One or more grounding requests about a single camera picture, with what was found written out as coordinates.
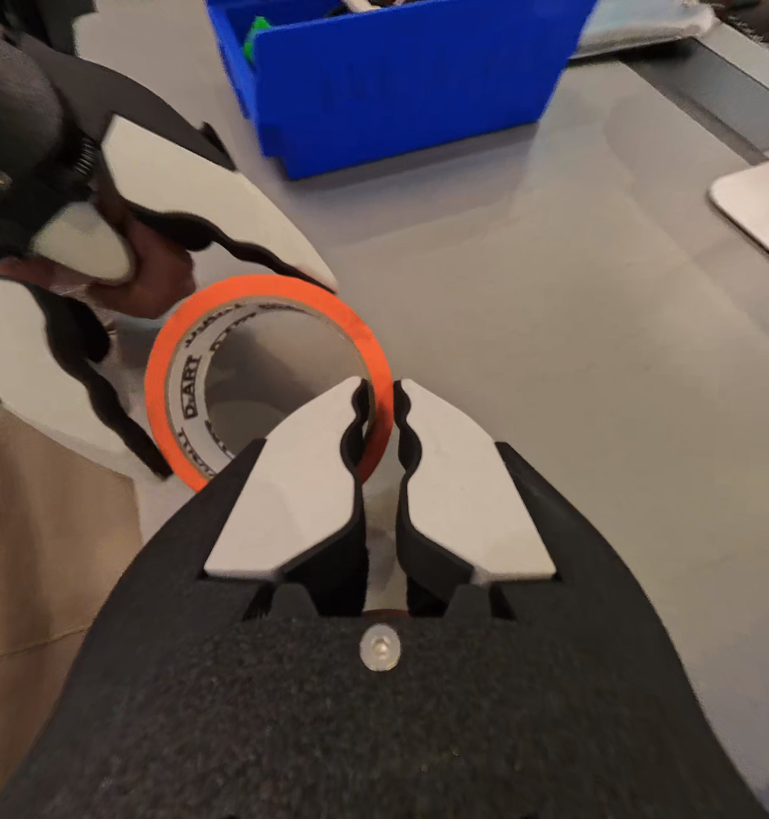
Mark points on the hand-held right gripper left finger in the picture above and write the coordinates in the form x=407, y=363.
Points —
x=282, y=505

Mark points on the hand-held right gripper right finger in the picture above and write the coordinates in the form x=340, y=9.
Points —
x=480, y=512

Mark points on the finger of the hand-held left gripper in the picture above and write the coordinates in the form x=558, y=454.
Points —
x=218, y=192
x=26, y=345

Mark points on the orange tape roll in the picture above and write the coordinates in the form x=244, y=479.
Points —
x=263, y=286

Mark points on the blue plastic bin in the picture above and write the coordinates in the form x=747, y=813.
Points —
x=391, y=83

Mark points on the person's left hand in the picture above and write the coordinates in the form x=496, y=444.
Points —
x=154, y=275

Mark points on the bright green plastic piece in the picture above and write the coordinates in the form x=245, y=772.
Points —
x=256, y=35

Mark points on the grey pouch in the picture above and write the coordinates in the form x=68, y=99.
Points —
x=640, y=25

